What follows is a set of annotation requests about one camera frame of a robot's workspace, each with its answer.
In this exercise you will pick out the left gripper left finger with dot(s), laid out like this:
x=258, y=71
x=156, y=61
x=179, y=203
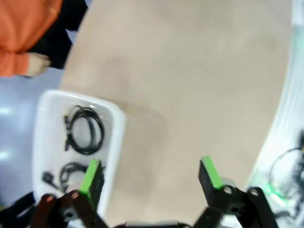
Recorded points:
x=91, y=183

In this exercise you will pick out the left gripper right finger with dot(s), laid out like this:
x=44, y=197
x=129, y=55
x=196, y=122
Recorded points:
x=210, y=183

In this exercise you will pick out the person's right forearm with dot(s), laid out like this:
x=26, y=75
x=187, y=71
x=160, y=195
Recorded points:
x=14, y=64

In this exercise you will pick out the person's right hand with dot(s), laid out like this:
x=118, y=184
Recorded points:
x=38, y=64

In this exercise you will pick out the clear plastic storage container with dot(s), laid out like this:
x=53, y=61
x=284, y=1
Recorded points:
x=114, y=142

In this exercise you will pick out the white ribbed panel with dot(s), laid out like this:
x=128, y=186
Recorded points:
x=294, y=71

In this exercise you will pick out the person in orange hoodie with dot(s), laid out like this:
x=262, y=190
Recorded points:
x=23, y=23

